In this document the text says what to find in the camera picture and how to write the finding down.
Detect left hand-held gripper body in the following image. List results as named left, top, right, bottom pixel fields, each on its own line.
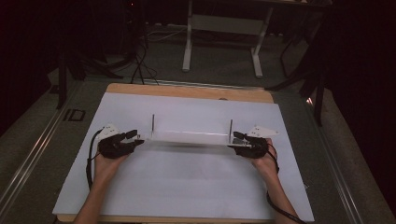
left=97, top=123, right=138, bottom=160

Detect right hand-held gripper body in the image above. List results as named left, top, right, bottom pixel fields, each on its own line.
left=235, top=124, right=279, bottom=160

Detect clear acrylic photo frame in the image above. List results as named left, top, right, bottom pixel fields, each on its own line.
left=135, top=113, right=254, bottom=149

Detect person's right hand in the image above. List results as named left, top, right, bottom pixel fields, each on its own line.
left=249, top=138, right=280, bottom=184

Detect person's left hand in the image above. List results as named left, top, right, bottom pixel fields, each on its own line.
left=93, top=151, right=129, bottom=185

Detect white table mat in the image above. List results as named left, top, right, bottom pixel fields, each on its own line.
left=51, top=91, right=316, bottom=223

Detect wooden table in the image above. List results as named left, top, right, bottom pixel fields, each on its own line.
left=57, top=82, right=276, bottom=224

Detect black tripod stand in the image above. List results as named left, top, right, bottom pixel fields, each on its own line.
left=264, top=13, right=332, bottom=128

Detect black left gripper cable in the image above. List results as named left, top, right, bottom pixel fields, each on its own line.
left=86, top=128, right=105, bottom=191

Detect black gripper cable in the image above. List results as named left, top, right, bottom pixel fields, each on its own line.
left=86, top=128, right=105, bottom=191
left=265, top=143, right=308, bottom=224

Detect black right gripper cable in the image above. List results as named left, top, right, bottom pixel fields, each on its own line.
left=265, top=143, right=308, bottom=224

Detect metal floor rail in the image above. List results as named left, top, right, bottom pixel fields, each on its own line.
left=135, top=77, right=266, bottom=91
left=0, top=90, right=79, bottom=213
left=303, top=98, right=366, bottom=224

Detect black floor cables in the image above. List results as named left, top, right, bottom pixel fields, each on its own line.
left=130, top=38, right=161, bottom=86

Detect white floor cable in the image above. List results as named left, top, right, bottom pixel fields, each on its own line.
left=145, top=28, right=189, bottom=44

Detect white metal desk frame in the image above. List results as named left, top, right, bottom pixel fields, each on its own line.
left=181, top=0, right=332, bottom=79

